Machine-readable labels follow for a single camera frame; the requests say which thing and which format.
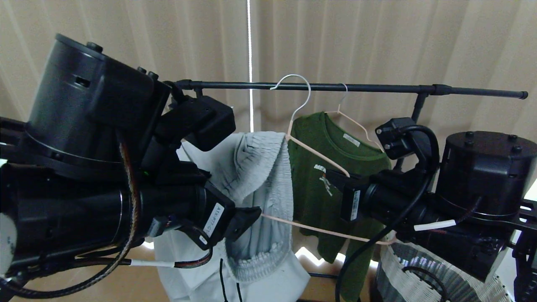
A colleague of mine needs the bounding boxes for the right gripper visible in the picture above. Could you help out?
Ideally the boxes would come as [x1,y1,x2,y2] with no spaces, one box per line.
[325,168,437,223]

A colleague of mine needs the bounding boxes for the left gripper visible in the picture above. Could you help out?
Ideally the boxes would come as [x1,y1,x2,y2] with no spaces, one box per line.
[0,182,235,275]

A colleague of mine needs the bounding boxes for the green printed t-shirt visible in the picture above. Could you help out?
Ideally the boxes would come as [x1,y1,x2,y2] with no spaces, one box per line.
[287,111,393,302]

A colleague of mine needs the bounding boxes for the pink clothes hanger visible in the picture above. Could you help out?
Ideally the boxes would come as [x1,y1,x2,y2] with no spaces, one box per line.
[325,84,384,151]
[260,74,397,246]

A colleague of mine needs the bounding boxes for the pale grey shorts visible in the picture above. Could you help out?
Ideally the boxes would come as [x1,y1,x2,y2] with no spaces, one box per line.
[153,131,311,302]

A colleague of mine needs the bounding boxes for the white laundry basket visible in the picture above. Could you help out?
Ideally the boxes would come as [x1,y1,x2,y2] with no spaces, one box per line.
[375,241,514,302]

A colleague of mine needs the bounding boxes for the black clothes rack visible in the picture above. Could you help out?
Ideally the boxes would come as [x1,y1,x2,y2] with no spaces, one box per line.
[174,79,528,281]

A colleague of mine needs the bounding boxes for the beige curtain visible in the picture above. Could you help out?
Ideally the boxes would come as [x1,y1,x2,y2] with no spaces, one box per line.
[0,0,537,202]

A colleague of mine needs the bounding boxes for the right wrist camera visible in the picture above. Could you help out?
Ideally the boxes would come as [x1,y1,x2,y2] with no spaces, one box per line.
[375,117,439,162]

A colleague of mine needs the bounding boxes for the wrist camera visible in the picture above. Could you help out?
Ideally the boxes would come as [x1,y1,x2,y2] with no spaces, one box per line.
[375,117,439,162]
[141,94,236,168]

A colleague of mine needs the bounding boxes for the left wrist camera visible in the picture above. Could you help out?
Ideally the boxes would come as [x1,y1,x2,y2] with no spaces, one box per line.
[141,94,236,168]

